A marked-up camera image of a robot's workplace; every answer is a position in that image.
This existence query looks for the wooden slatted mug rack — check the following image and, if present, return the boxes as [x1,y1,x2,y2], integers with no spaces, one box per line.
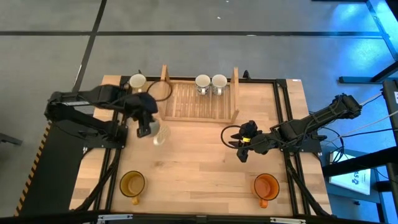
[159,64,240,124]

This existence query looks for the black metal stand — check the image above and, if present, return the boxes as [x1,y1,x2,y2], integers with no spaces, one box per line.
[322,79,398,224]

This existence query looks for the black left wrist camera cable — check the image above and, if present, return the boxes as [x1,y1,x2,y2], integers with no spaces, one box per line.
[146,80,173,102]

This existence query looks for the black aluminium table frame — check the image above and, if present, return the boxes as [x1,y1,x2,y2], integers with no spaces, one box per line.
[70,70,333,224]

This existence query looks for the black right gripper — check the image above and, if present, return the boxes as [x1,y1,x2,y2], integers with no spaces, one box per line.
[228,121,273,164]

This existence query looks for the white printed sign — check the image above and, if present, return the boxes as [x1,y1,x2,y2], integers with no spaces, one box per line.
[328,152,373,196]

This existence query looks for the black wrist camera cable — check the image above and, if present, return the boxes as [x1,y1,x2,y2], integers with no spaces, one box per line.
[146,80,173,102]
[220,124,244,151]

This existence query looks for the amber yellow mug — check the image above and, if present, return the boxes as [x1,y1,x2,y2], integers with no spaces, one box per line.
[119,170,146,206]

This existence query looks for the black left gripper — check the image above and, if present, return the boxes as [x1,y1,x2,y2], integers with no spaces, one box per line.
[126,92,159,139]

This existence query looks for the white geometric pattern mug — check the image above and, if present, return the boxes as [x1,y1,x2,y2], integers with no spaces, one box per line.
[211,73,228,96]

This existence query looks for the silver metal bracket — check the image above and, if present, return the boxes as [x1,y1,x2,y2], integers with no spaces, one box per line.
[269,217,307,224]
[96,213,134,224]

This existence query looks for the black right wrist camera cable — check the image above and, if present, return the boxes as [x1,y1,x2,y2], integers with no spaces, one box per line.
[220,124,244,151]

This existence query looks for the short white cable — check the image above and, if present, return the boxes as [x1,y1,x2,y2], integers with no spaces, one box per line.
[360,92,384,107]

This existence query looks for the black power cable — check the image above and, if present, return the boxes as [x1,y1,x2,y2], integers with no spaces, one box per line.
[320,126,398,164]

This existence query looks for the black chair leg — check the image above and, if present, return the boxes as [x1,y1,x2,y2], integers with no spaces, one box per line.
[0,133,23,146]

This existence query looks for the black platform with hazard stripes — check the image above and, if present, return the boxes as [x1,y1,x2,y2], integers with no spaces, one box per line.
[14,113,86,218]

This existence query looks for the long white cable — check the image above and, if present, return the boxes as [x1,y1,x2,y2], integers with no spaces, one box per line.
[340,110,398,138]

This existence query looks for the orange mug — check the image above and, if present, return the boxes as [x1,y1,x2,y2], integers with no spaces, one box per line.
[253,173,280,209]

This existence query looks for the black desk leg frame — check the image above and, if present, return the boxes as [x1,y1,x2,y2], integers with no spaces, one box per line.
[310,0,398,84]

